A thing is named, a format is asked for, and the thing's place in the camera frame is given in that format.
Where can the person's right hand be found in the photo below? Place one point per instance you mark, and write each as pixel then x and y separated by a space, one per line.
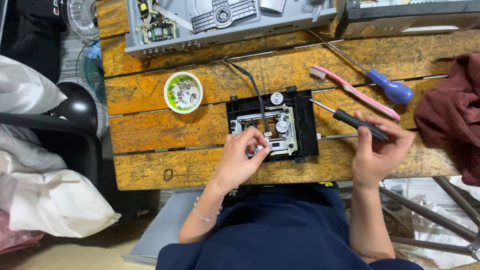
pixel 375 161

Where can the person's left hand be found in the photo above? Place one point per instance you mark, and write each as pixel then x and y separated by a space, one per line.
pixel 234 165

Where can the black disc drive mechanism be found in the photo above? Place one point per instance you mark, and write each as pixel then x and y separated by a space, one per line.
pixel 300 123

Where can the pink toothbrush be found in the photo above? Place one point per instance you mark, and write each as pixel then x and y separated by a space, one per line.
pixel 356 95

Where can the navy blue shirt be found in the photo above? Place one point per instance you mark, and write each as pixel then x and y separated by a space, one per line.
pixel 277 232

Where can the heap of metal screws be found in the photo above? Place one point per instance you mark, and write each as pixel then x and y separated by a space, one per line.
pixel 183 93

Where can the white green bowl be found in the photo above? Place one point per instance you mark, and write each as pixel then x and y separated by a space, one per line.
pixel 170 101

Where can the maroon cloth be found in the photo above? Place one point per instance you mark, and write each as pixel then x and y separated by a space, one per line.
pixel 453 112

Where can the heap of clear plastic bags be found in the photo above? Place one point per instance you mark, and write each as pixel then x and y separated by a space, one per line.
pixel 435 236

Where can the grey metal cover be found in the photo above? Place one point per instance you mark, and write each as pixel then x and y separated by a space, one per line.
pixel 161 232

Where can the black silver electronic device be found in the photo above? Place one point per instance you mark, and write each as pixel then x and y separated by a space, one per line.
pixel 412 18

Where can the grey opened disc player chassis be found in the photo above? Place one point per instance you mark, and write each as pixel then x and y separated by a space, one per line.
pixel 285 26

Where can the green circuit board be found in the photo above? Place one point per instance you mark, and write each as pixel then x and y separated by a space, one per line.
pixel 159 32

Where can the black chair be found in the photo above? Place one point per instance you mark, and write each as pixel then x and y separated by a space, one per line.
pixel 75 150

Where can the black round helmet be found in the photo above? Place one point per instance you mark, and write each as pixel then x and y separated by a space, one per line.
pixel 77 107

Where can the teal fan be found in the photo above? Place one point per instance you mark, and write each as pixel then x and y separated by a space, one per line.
pixel 93 73

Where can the heap of white bags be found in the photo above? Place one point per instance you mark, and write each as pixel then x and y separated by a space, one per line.
pixel 45 198

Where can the clear fan guard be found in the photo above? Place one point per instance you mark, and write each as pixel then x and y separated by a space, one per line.
pixel 80 17

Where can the pink cloth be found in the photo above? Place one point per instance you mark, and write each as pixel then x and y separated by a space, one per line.
pixel 15 238

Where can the black garment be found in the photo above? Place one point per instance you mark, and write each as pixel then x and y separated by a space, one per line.
pixel 32 37

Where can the grey metal table frame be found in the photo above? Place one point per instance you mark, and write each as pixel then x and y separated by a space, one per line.
pixel 431 215

